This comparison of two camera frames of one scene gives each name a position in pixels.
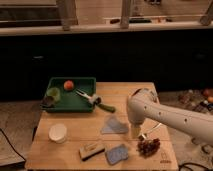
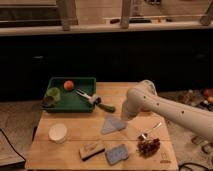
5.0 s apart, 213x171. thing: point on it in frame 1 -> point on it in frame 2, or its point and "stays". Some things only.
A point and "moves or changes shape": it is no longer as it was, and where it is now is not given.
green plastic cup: x=54 y=92 stays
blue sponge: x=117 y=154 stays
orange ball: x=68 y=85 stays
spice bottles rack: x=199 y=100 stays
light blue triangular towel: x=115 y=127 moves or changes shape
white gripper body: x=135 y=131 -> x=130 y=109
